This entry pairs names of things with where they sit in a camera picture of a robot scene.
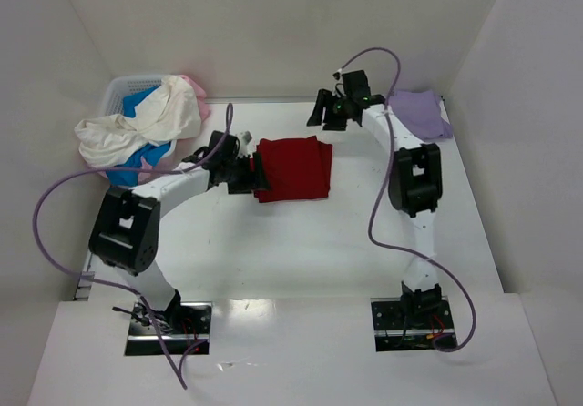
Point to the white plastic laundry basket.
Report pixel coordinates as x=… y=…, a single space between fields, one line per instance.
x=112 y=103

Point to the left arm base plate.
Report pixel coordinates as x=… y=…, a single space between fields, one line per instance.
x=142 y=339

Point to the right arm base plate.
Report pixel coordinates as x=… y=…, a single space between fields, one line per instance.
x=393 y=333

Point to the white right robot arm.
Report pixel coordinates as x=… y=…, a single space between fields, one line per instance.
x=414 y=185

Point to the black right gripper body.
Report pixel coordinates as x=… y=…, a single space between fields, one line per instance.
x=328 y=112

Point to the cream white t shirt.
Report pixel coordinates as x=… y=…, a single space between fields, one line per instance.
x=109 y=141

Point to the folded purple t shirt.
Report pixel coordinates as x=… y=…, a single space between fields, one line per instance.
x=420 y=113

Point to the red t shirt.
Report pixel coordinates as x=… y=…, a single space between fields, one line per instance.
x=296 y=169

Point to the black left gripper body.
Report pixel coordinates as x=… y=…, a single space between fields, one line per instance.
x=254 y=175

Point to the blue t shirt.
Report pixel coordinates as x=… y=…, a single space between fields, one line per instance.
x=144 y=157

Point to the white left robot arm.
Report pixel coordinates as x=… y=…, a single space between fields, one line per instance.
x=126 y=233

